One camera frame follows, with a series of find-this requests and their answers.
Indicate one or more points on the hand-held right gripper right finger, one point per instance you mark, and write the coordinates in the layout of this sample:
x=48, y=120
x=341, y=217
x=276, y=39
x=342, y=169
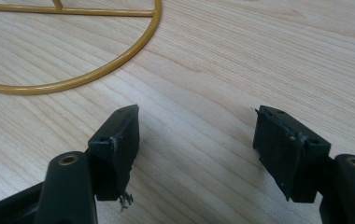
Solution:
x=286, y=149

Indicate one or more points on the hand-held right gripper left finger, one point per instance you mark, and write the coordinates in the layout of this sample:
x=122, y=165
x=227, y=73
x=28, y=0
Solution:
x=116, y=146

